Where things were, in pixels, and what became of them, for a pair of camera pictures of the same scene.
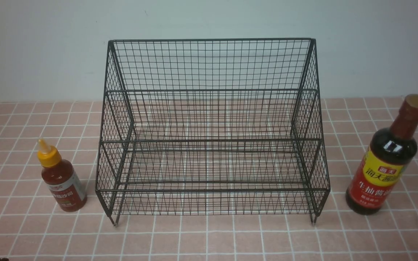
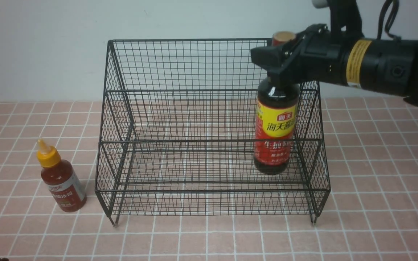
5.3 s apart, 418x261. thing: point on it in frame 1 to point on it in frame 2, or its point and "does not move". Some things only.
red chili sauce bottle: [61, 178] does not move
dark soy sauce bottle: [387, 158] to [277, 119]
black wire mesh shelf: [211, 126] does not move
